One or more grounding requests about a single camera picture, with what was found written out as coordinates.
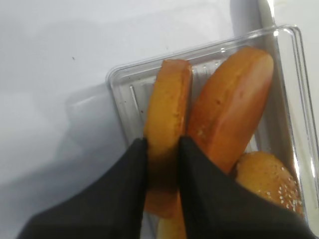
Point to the clear bun container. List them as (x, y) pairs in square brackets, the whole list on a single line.
[(287, 128)]

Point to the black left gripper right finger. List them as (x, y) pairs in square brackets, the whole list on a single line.
[(216, 207)]

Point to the bun half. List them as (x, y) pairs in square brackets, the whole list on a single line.
[(165, 124), (230, 105)]

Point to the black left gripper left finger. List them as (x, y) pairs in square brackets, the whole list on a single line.
[(110, 208)]

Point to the right sesame top bun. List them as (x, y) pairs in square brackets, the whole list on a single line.
[(266, 176)]

